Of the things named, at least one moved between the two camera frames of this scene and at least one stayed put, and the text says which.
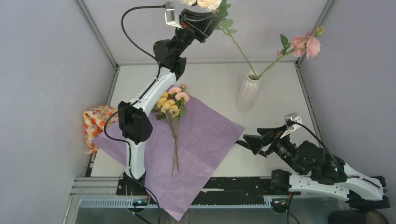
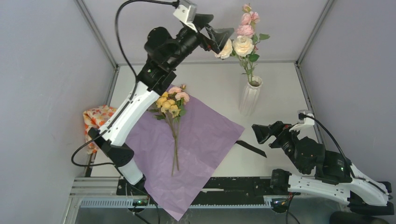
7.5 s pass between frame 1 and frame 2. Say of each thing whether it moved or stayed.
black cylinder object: stayed
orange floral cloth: stayed
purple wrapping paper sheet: stayed
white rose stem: moved
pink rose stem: moved
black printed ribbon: stayed
